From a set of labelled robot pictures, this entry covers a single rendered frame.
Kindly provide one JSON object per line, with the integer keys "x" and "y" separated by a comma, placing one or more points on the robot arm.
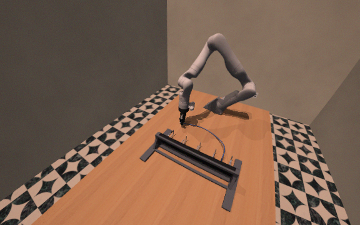
{"x": 219, "y": 43}

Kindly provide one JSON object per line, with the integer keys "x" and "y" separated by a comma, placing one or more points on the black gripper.
{"x": 182, "y": 115}

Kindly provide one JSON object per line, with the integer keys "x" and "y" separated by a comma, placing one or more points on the dark grey patch panel rack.
{"x": 214, "y": 166}

